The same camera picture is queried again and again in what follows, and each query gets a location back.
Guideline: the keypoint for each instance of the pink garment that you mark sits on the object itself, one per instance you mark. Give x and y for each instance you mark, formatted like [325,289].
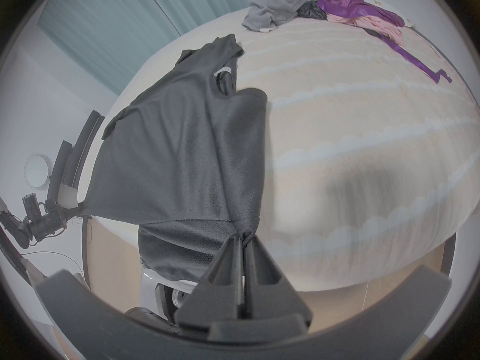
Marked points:
[375,26]

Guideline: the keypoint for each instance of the bed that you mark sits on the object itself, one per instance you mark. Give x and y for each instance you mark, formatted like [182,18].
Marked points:
[356,126]

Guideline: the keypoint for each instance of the round white framed mirror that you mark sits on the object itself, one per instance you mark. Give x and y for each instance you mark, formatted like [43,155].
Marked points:
[36,171]

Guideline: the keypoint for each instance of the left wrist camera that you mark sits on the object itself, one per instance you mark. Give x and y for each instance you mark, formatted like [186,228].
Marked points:
[30,204]

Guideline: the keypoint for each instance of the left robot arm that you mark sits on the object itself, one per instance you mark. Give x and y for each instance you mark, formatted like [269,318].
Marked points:
[15,231]

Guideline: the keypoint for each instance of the black T-shirt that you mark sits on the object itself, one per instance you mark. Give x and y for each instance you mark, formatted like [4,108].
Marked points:
[168,156]

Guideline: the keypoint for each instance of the purple garment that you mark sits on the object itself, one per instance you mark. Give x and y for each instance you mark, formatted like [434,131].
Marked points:
[345,4]

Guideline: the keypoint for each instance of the shiny black garment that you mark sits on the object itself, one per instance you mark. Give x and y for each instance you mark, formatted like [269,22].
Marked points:
[309,11]

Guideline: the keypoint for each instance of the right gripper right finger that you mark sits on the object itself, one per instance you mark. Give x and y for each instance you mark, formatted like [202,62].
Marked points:
[273,294]

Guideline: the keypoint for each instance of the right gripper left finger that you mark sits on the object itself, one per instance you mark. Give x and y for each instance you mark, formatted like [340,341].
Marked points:
[210,294]

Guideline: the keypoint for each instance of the grey garment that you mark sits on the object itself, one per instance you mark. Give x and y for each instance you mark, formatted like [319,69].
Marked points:
[270,9]

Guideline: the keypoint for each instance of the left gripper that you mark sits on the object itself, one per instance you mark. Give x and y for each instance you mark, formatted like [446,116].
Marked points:
[48,221]

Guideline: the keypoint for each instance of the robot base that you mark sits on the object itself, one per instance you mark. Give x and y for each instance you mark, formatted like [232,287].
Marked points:
[157,294]

